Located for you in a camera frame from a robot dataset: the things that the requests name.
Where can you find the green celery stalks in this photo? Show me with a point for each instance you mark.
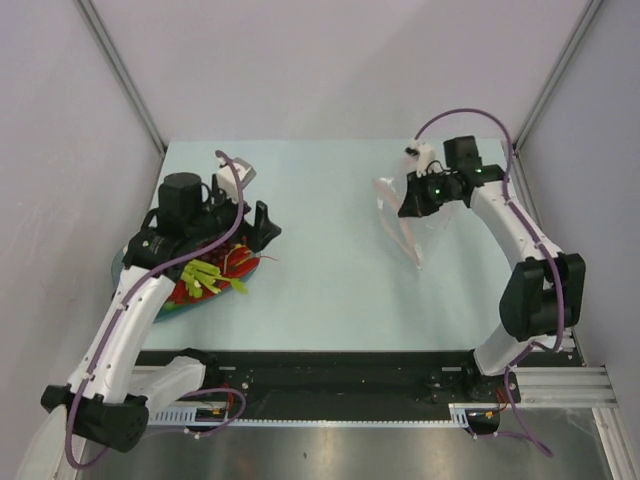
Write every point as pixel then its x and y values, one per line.
pixel 199 276

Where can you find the aluminium frame post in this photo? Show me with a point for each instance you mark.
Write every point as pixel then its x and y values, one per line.
pixel 567 54
pixel 113 59

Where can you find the aluminium frame post right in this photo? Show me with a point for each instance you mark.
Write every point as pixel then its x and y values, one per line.
pixel 567 54

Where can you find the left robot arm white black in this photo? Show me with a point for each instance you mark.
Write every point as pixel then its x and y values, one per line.
pixel 191 219

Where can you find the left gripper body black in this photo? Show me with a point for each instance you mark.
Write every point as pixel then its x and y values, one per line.
pixel 215 221

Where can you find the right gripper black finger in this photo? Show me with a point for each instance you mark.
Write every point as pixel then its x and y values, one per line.
pixel 430 208
pixel 412 205

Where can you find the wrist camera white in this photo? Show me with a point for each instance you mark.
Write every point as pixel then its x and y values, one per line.
pixel 232 177
pixel 424 156

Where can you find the red plastic lobster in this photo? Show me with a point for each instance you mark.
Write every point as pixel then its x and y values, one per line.
pixel 179 298

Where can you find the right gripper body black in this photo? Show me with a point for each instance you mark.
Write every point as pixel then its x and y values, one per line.
pixel 430 188

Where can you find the white slotted cable duct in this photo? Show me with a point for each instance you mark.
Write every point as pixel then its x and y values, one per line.
pixel 456 416

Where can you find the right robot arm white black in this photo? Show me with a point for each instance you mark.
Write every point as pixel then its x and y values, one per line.
pixel 543 296

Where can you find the aluminium frame post left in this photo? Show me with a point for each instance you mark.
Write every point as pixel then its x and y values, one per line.
pixel 113 59

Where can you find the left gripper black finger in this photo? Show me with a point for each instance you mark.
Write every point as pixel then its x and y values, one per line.
pixel 267 234
pixel 261 218

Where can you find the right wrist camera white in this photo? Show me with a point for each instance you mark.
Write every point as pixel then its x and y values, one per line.
pixel 424 156

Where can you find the dark red grape bunch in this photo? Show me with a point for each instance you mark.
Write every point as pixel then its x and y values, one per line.
pixel 230 252

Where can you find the clear zip top bag pink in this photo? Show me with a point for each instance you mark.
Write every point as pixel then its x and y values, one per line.
pixel 417 238

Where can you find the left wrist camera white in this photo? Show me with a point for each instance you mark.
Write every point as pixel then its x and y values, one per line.
pixel 232 177

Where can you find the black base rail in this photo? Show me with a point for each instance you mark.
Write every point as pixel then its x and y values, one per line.
pixel 356 386

